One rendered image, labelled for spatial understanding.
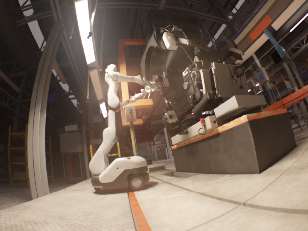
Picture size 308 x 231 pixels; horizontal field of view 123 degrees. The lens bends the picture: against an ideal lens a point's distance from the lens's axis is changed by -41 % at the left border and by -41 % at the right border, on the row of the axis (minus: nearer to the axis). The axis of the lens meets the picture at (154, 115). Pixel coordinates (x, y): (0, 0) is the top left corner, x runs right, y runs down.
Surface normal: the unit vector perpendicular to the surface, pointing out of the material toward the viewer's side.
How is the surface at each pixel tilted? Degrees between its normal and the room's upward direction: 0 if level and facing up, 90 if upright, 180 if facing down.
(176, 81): 134
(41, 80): 90
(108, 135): 90
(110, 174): 90
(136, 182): 90
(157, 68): 128
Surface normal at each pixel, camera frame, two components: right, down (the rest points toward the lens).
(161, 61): 0.26, 0.60
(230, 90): 0.25, -0.05
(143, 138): 0.22, -0.33
